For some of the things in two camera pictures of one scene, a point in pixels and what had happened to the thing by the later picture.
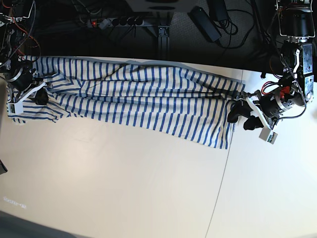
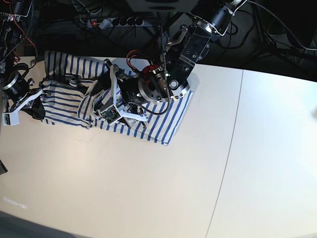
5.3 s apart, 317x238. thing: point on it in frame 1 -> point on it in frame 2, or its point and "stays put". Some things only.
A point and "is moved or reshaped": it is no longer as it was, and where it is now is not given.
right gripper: x=269 y=106 -> x=128 y=89
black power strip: x=121 y=22 stays put
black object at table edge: x=3 y=168 stays put
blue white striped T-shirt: x=178 y=100 is moved or reshaped
